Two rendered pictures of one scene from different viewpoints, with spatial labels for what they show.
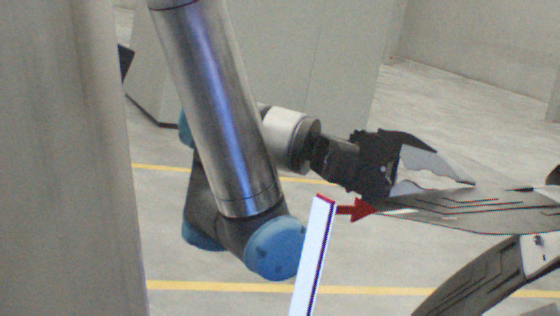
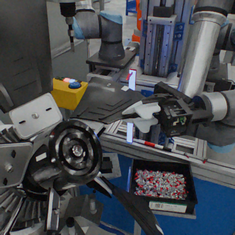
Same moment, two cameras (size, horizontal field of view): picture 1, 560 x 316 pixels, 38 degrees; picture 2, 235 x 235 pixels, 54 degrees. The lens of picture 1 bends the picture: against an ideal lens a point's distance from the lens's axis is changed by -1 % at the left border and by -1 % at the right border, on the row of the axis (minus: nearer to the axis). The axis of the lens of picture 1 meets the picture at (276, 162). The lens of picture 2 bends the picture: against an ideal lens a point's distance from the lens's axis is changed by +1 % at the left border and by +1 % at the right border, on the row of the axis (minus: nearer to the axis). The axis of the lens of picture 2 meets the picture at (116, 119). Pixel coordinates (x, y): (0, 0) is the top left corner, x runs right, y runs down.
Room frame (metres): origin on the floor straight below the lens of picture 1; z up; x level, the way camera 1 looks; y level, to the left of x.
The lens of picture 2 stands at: (1.28, -0.48, 1.50)
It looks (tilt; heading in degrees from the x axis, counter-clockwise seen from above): 36 degrees down; 148
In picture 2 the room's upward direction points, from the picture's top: straight up
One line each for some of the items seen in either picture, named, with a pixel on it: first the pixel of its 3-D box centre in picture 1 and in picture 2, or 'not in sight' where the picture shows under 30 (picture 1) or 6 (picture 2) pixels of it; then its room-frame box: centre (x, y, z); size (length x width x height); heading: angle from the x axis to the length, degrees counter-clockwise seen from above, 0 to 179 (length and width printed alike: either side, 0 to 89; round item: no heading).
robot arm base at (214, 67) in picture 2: not in sight; (205, 58); (0.59, 0.47, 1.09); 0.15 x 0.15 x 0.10
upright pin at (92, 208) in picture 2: not in sight; (92, 203); (0.94, -0.34, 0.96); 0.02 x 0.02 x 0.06
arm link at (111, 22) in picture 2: not in sight; (110, 25); (0.19, 0.16, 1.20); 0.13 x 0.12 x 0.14; 70
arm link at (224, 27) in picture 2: not in sight; (212, 34); (0.59, 0.47, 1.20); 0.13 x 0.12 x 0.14; 33
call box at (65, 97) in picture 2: not in sight; (67, 94); (0.45, -0.21, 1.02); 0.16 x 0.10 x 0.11; 35
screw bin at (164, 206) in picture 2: not in sight; (160, 184); (0.92, -0.07, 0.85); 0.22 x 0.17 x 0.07; 51
